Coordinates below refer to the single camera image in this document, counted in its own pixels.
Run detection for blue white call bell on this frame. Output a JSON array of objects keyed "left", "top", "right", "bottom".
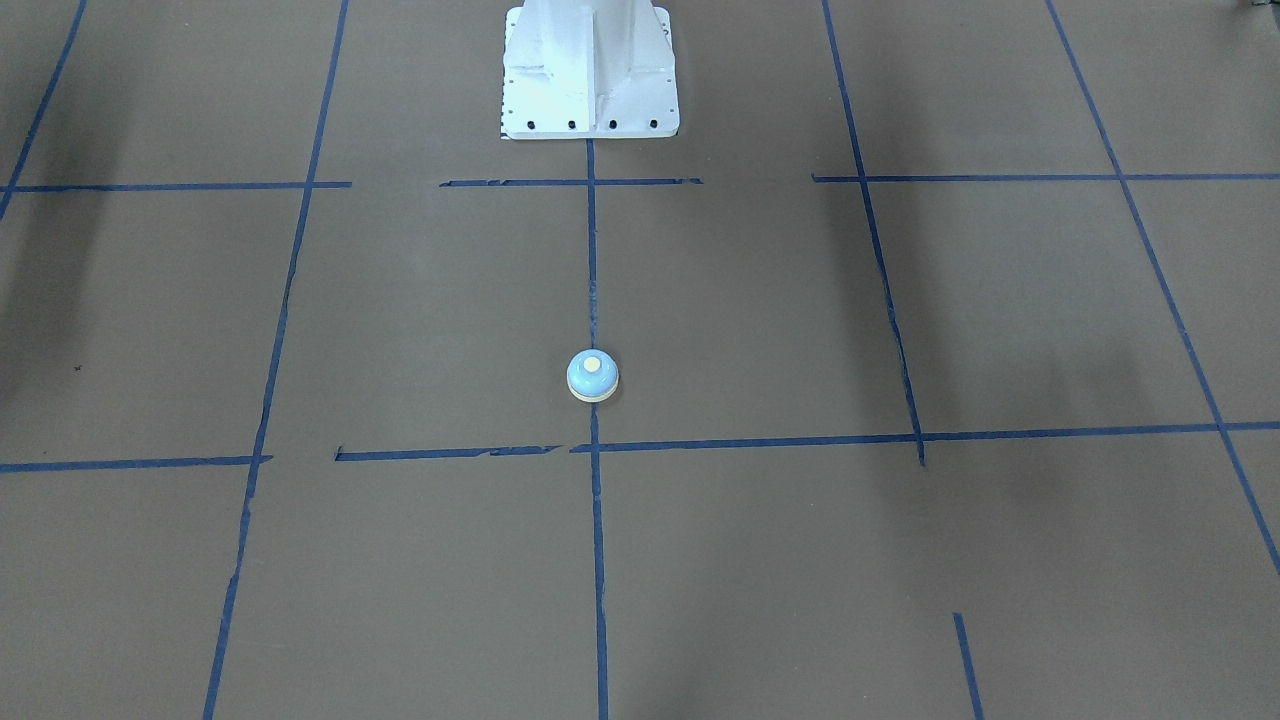
[{"left": 564, "top": 348, "right": 620, "bottom": 404}]

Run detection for white camera pedestal column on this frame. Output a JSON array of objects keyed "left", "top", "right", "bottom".
[{"left": 500, "top": 1, "right": 681, "bottom": 141}]

